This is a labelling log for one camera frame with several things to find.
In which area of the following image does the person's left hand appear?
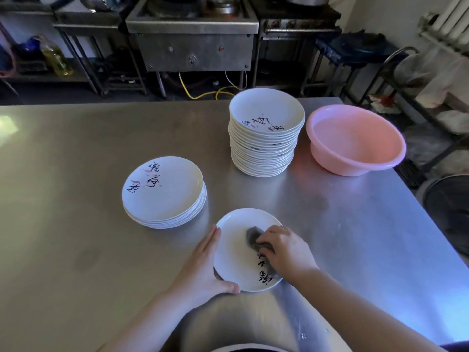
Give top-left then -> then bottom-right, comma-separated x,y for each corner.
166,225 -> 241,310

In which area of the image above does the person's right hand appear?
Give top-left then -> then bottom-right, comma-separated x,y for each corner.
256,225 -> 320,287

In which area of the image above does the grey cleaning cloth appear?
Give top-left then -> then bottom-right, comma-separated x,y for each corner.
246,226 -> 276,253

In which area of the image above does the white printed plate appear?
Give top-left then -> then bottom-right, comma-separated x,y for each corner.
213,208 -> 284,292

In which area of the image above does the person's right forearm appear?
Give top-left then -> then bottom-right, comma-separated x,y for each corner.
292,268 -> 448,352

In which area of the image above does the person's left forearm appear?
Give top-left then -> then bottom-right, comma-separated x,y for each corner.
98,292 -> 200,352

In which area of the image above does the tall stack of white plates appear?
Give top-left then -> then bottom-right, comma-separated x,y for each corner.
228,88 -> 306,178

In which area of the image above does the short stack of white plates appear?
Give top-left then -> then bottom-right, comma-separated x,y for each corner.
122,156 -> 207,229

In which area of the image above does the pink plastic basin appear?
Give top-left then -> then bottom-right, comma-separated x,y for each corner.
306,104 -> 407,177

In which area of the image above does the dark blue stool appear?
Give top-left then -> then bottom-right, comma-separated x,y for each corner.
314,31 -> 409,101

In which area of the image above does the black gas burner stand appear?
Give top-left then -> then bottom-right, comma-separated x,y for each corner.
250,0 -> 343,96

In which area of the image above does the stainless steel wok stove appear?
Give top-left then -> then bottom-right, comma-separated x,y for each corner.
125,0 -> 260,99

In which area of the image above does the metal rack with white bags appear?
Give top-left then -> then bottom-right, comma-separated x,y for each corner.
361,47 -> 469,187

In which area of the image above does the steel pot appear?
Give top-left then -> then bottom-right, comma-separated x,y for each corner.
205,0 -> 240,16

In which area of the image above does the metal work table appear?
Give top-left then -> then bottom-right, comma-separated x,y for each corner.
0,0 -> 149,97

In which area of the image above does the yellow cooking oil bottle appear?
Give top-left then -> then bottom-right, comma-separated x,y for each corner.
38,36 -> 74,77

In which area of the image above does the white radiator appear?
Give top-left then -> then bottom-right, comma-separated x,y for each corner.
419,0 -> 469,55

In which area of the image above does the yellow gas hose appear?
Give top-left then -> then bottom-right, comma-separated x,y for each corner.
178,72 -> 237,101

